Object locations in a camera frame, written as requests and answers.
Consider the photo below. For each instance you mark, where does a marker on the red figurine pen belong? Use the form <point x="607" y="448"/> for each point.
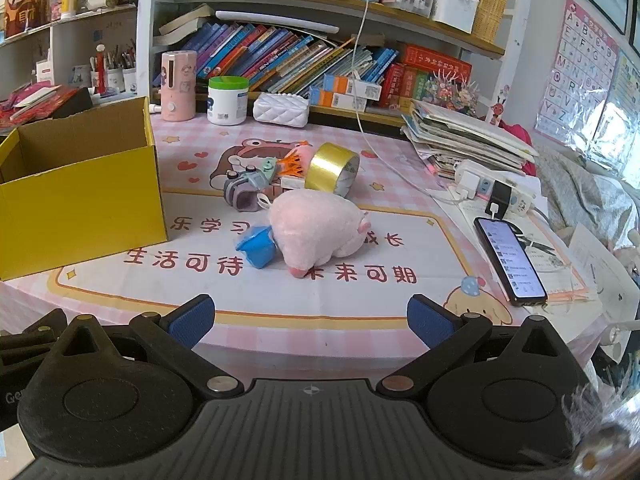
<point x="101" y="72"/>

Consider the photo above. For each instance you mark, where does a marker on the white side shelf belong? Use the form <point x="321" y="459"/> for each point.
<point x="65" y="40"/>

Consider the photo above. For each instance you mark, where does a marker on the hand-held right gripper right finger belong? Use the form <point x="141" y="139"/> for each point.
<point x="429" y="320"/>

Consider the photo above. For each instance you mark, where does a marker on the row of leaning books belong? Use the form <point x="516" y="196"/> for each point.
<point x="270" y="55"/>

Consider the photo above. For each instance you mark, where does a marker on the red cloth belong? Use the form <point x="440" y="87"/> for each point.
<point x="517" y="135"/>

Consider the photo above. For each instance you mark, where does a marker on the blue plastic toy cup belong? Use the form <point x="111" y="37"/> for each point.
<point x="257" y="251"/>

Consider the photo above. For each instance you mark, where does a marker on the pile of red envelopes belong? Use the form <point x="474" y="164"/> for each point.
<point x="45" y="102"/>

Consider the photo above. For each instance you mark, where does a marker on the black charger plug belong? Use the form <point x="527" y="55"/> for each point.
<point x="500" y="195"/>

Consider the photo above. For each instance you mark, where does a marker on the pink humidifier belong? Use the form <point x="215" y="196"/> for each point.
<point x="177" y="90"/>

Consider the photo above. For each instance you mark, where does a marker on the shiny wall poster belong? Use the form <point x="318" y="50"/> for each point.
<point x="620" y="110"/>

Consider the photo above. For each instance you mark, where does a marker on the white quilted purse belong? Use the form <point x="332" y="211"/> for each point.
<point x="280" y="110"/>

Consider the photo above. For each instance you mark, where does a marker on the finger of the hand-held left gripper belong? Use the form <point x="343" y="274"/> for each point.
<point x="30" y="340"/>

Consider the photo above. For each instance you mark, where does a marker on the orange blue white carton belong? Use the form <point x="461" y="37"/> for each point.
<point x="360" y="87"/>
<point x="330" y="100"/>

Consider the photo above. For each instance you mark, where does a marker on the wooden white bookshelf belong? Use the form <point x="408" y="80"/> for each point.
<point x="310" y="7"/>

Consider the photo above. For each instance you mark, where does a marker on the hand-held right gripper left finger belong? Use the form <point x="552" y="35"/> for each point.
<point x="192" y="319"/>

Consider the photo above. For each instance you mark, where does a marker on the white pen holder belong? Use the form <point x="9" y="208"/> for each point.
<point x="455" y="10"/>

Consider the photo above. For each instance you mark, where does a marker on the white power strip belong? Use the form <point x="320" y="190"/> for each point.
<point x="520" y="195"/>

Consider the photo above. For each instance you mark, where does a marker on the gold tape roll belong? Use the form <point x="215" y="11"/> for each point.
<point x="325" y="170"/>

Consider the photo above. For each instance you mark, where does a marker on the grey purple toy camera watch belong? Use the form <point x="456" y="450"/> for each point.
<point x="240" y="192"/>

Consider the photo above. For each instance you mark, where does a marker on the alphabet wall poster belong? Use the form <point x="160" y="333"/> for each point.
<point x="575" y="70"/>

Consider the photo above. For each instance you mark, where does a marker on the white pen cup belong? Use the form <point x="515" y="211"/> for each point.
<point x="115" y="80"/>
<point x="130" y="81"/>

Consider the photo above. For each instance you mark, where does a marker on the white charger plug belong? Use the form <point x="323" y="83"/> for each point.
<point x="470" y="184"/>

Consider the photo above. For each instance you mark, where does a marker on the grey blanket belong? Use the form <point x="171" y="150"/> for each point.
<point x="585" y="195"/>

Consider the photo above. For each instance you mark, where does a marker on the white tub green lid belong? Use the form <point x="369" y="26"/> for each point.
<point x="227" y="105"/>

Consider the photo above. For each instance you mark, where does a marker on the red boxed book set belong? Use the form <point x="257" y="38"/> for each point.
<point x="430" y="62"/>

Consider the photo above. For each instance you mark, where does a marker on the black smartphone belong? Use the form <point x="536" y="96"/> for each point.
<point x="510" y="260"/>

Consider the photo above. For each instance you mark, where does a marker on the pink plush pig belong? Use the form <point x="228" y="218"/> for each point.
<point x="315" y="225"/>

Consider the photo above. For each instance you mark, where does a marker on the white paper sheets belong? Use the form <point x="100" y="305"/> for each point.
<point x="560" y="260"/>

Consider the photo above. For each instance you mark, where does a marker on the fortune god figure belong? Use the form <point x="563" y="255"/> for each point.
<point x="22" y="10"/>

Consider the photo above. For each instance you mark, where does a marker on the red reindeer figure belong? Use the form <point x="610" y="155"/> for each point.
<point x="496" y="110"/>

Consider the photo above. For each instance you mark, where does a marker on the yellow cardboard box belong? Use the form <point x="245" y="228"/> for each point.
<point x="85" y="200"/>

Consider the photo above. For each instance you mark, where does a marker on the pink printed desk mat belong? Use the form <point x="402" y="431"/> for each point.
<point x="400" y="280"/>

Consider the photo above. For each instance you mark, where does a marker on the wicker basket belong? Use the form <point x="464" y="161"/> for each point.
<point x="492" y="5"/>

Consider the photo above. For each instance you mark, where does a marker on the stack of books and papers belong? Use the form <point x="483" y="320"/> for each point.
<point x="465" y="135"/>

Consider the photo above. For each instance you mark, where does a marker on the colourful beaded crown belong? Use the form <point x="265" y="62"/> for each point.
<point x="455" y="95"/>

